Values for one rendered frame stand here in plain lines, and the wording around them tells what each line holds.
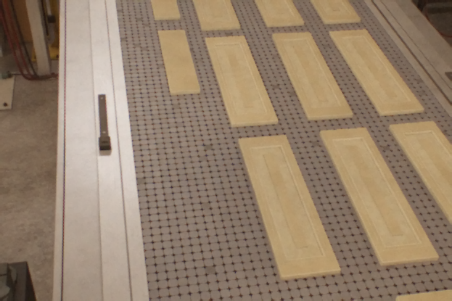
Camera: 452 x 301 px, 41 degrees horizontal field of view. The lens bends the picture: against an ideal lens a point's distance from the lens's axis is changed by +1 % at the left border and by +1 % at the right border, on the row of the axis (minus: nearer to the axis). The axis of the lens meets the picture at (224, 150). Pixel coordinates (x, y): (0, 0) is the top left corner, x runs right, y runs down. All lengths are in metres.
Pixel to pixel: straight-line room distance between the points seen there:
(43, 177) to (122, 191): 1.42
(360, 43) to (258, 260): 1.41
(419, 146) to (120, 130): 1.16
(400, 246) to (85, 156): 1.16
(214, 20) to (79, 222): 1.39
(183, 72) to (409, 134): 0.98
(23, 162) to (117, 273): 1.81
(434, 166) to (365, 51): 0.79
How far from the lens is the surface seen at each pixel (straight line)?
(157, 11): 3.10
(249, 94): 2.53
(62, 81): 2.72
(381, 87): 2.72
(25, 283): 2.39
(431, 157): 2.42
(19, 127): 3.85
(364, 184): 2.22
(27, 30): 4.58
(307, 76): 2.70
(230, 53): 2.79
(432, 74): 2.92
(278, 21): 3.08
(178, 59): 2.72
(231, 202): 2.08
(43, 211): 3.30
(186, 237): 1.97
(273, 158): 2.23
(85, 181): 2.20
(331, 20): 3.15
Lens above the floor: 2.38
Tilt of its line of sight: 41 degrees down
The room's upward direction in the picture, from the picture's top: 4 degrees clockwise
